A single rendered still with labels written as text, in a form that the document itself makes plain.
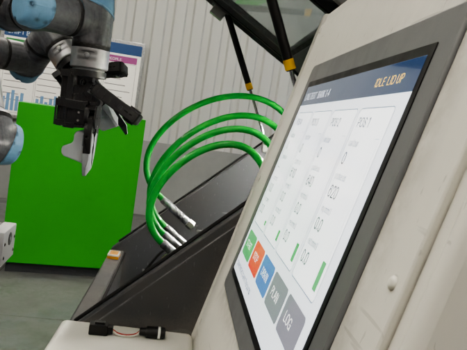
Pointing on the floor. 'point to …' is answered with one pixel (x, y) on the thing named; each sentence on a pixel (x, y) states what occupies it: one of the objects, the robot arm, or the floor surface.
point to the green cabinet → (69, 196)
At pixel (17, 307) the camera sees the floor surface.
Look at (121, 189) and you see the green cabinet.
